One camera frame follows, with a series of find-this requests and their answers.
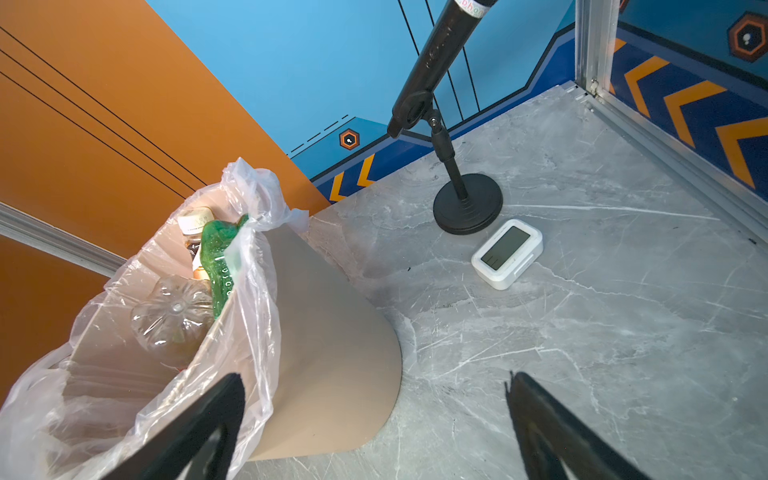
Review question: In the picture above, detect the green sprite bottle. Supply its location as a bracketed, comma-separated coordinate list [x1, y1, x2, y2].
[200, 215, 249, 319]

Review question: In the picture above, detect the black microphone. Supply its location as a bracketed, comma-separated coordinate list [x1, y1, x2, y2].
[387, 0, 496, 138]

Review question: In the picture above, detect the white digital clock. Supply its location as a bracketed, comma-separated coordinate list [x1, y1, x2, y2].
[471, 219, 544, 291]

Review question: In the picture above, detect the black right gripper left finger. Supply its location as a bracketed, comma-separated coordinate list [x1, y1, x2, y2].
[106, 373, 245, 479]

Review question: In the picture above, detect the aluminium corner post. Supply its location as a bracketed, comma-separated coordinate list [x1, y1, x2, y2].
[575, 0, 621, 96]
[1, 203, 126, 277]

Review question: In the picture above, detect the aluminium corner post right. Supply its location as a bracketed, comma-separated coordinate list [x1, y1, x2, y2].
[575, 0, 621, 96]

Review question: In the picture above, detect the brown coffee bottle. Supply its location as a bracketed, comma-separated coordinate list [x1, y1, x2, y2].
[177, 207, 215, 280]

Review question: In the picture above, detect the clear red label bottle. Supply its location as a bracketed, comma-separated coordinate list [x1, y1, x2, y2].
[131, 275, 214, 370]

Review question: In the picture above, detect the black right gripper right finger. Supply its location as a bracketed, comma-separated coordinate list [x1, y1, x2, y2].
[505, 371, 649, 480]

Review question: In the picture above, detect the beige waste bin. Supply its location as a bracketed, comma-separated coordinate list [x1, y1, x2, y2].
[59, 197, 403, 463]

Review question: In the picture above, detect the aluminium corner post left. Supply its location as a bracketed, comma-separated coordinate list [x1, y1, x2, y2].
[1, 203, 126, 277]

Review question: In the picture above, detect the clear plastic bin liner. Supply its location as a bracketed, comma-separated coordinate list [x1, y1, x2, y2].
[1, 160, 308, 479]

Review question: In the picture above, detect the black microphone stand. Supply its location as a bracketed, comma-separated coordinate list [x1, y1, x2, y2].
[423, 107, 503, 235]

